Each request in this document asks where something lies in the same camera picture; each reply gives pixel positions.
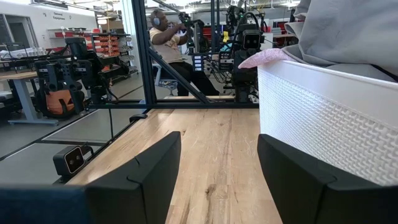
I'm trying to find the white perforated plastic basket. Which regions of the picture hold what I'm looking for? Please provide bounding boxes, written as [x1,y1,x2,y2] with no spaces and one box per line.
[257,60,398,187]

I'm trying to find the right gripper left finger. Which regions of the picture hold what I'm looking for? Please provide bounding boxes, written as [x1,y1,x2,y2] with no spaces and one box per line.
[85,131,182,224]

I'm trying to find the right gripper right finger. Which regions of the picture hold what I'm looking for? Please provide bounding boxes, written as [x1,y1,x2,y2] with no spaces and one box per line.
[257,133,338,224]

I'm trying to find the light wood desk grey legs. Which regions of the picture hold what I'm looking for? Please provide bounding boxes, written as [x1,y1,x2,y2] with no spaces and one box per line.
[0,70,60,126]

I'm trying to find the shelf with red bins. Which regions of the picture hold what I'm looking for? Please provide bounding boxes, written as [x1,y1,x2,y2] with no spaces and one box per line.
[46,27,132,82]

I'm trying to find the grey office chair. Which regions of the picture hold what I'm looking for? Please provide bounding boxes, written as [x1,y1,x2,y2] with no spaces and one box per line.
[154,63,180,96]

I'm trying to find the black robot equipment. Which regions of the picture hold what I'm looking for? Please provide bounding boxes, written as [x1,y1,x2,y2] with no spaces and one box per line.
[33,36,105,119]

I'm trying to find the pink garment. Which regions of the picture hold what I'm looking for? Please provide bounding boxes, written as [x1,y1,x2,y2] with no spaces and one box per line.
[238,48,296,69]

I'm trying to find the person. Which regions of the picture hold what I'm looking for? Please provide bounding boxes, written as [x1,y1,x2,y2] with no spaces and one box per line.
[149,9,220,97]

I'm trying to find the black table-level camera box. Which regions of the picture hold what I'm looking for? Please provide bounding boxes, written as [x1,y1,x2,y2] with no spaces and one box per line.
[52,145,86,179]

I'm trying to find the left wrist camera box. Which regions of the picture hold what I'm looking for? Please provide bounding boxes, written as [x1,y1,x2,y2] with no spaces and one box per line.
[241,29,262,50]

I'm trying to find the orange bucket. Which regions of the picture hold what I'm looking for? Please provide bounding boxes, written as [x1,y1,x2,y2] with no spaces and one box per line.
[45,89,85,116]

